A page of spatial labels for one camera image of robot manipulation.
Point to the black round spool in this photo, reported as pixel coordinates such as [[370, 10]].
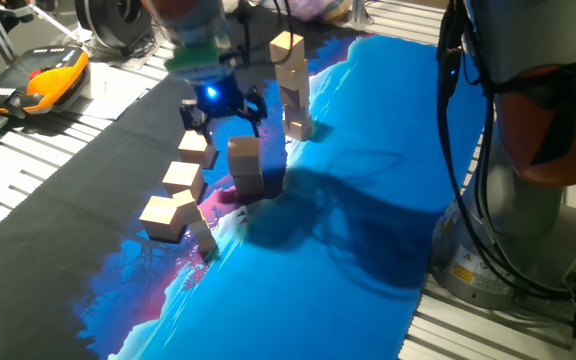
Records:
[[113, 20]]

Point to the large wooden cube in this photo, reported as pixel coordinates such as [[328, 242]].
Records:
[[244, 155], [195, 146], [160, 220], [183, 176], [249, 185]]

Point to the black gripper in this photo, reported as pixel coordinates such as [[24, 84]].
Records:
[[218, 102]]

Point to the silver orange robot arm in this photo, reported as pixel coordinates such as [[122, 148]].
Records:
[[528, 30]]

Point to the orange black teach pendant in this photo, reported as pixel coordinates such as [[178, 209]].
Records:
[[53, 82]]

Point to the green mounting plate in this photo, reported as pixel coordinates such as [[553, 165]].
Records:
[[190, 57]]

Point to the thin silver rod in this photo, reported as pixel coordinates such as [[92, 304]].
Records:
[[63, 25]]

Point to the white paper sheet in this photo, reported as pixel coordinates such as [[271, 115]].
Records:
[[113, 95]]

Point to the small wooden cube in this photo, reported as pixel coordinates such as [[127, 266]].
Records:
[[204, 238], [191, 215], [199, 227], [184, 199], [208, 246]]

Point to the medium wooden cube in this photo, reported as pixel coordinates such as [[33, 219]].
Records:
[[295, 97], [287, 45], [297, 115], [292, 75], [299, 131]]

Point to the purple plastic bag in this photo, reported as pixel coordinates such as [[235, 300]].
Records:
[[308, 7]]

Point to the printed landscape desk mat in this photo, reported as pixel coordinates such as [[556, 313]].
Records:
[[293, 300]]

